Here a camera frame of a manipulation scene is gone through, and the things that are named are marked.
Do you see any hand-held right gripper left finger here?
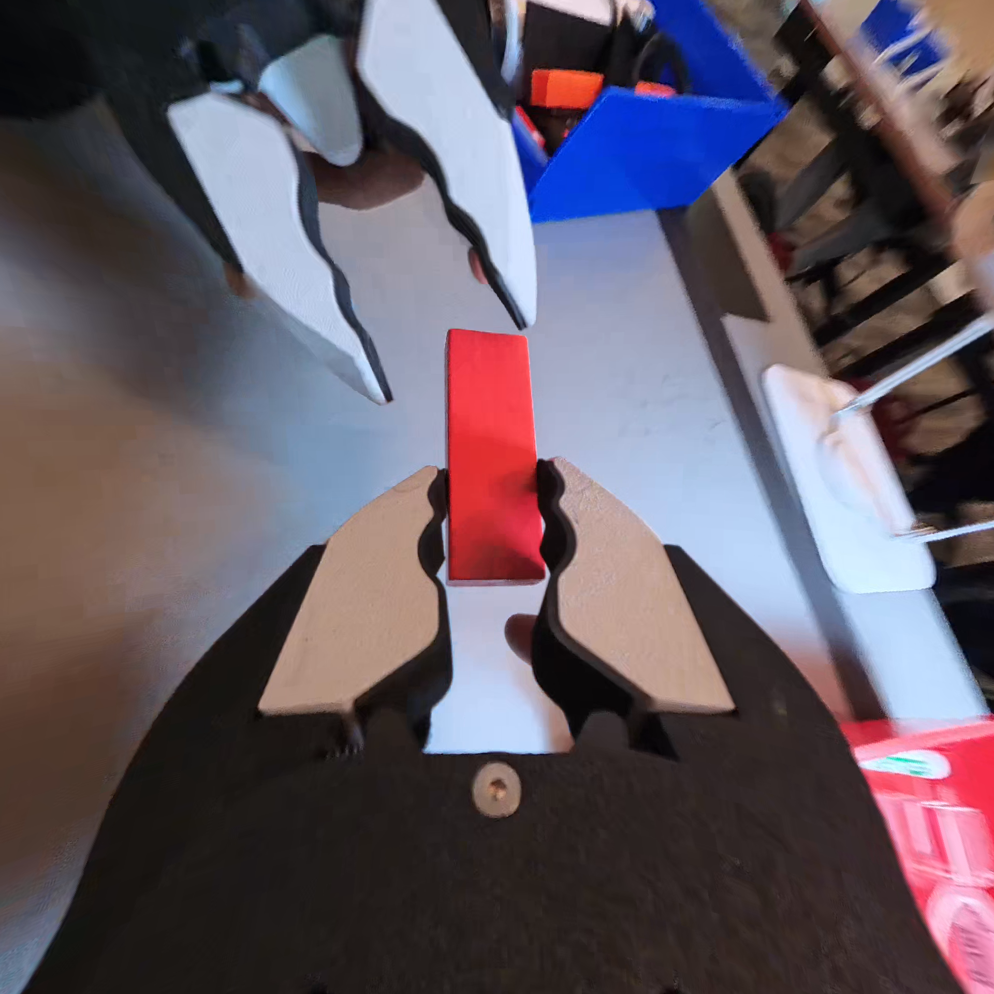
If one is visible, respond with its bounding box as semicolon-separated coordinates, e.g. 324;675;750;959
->
258;464;455;750

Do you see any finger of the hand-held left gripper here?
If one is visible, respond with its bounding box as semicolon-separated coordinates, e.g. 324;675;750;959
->
167;90;394;406
357;0;539;331

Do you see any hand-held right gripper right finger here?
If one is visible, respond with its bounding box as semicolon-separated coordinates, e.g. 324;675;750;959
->
532;457;737;759

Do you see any blue plastic bin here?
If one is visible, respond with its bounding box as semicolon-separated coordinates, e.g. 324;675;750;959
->
508;0;791;226

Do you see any red rectangular block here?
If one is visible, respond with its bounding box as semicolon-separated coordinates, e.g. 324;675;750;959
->
444;328;549;589

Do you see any red plastic bin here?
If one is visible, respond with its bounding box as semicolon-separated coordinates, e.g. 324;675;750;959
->
840;717;994;994

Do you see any red tape roll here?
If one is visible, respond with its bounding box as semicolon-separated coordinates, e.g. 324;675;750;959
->
926;884;994;994

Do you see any white tube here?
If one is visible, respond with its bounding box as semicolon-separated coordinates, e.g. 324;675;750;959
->
495;0;531;82

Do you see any orange plastic piece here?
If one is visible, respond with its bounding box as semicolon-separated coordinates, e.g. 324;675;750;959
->
530;67;607;111

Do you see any black board on stand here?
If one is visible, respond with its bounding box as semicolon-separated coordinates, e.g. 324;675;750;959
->
759;311;994;596

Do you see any green white marker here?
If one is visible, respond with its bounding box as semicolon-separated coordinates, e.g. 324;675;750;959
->
856;748;954;781

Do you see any clear plastic box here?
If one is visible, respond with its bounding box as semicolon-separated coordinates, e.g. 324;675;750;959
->
878;798;994;882

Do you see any wooden office desk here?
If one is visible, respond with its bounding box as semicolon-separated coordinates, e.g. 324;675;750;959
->
769;0;994;374

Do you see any black cable bundle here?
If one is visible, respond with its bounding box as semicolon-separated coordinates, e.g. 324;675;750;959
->
606;27;694;96

